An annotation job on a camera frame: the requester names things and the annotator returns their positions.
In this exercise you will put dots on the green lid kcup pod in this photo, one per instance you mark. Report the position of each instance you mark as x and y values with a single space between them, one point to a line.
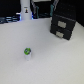
27 53

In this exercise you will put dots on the black kcup drawer holder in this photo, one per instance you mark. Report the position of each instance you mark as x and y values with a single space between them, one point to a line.
62 26

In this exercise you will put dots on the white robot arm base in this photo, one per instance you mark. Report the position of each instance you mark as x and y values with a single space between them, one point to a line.
26 13

